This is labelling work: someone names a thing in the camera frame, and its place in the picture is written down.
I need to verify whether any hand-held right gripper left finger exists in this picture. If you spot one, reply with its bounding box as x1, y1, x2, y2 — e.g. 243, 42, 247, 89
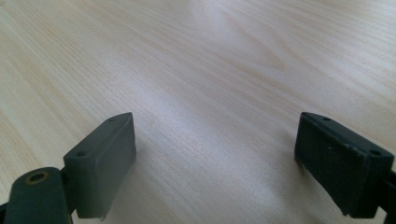
63, 112, 137, 221

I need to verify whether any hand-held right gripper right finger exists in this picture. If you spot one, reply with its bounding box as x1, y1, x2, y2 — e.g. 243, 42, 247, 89
293, 111, 395, 219

